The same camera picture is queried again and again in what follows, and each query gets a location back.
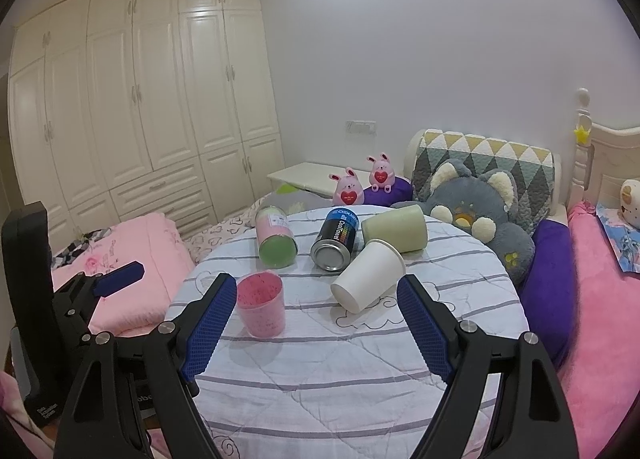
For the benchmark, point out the pink bunny plush toy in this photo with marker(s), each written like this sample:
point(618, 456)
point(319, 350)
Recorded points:
point(347, 191)
point(381, 175)

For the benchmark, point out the pink floral blanket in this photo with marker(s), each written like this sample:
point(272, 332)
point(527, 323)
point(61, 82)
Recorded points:
point(150, 239)

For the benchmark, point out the white bedside table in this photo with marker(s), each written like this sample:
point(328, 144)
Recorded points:
point(310, 171)

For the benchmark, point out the cream wooden bed headboard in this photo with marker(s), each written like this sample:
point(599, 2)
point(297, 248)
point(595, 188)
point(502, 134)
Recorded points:
point(607, 164)

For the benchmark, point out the purple blanket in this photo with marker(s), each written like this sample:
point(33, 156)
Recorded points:
point(550, 279)

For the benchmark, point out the pink and green cup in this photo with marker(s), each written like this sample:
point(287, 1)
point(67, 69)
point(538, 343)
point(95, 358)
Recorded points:
point(275, 238)

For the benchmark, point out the pale green cup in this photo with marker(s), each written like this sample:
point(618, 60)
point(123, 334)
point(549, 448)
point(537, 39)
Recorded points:
point(397, 234)

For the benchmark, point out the black metal can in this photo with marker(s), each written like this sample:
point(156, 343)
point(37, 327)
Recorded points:
point(336, 241)

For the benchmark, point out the white paper cup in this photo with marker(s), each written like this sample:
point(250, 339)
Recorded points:
point(370, 276)

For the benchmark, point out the black white patterned cloth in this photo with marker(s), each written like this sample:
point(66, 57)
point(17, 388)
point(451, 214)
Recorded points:
point(82, 244)

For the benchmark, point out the purple cushion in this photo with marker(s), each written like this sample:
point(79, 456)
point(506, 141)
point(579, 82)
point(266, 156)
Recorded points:
point(397, 189)

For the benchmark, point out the yellow star ornament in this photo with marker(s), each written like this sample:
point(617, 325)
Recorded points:
point(582, 134)

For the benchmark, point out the blue printed cloth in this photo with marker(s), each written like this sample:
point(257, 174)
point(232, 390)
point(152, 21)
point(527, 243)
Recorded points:
point(622, 239)

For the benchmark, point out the pink fleece blanket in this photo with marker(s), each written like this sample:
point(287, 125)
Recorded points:
point(605, 339)

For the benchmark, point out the striped white quilt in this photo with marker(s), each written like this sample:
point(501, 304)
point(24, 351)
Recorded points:
point(325, 384)

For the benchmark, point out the white wall socket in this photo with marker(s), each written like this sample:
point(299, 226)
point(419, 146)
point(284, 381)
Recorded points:
point(361, 126)

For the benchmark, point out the triangle patterned quilted cover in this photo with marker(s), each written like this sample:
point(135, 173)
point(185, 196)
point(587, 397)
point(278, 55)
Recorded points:
point(530, 164)

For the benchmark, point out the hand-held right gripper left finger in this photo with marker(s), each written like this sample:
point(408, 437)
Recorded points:
point(210, 329)

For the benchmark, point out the pink speckled cup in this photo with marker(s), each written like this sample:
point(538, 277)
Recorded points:
point(261, 309)

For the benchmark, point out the heart printed sheet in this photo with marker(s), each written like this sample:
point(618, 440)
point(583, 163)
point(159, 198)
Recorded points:
point(225, 229)

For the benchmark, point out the grey cat plush cushion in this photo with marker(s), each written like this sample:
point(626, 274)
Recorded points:
point(480, 219)

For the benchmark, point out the white plush toy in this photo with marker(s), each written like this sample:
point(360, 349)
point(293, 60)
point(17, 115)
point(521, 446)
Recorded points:
point(631, 201)

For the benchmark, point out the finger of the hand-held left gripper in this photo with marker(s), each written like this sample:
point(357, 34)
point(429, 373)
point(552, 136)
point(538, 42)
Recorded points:
point(120, 278)

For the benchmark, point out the cream wardrobe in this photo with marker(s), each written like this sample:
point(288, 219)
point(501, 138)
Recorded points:
point(150, 89)

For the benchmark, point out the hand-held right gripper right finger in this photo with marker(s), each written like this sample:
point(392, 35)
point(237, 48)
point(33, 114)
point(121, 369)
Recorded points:
point(425, 329)

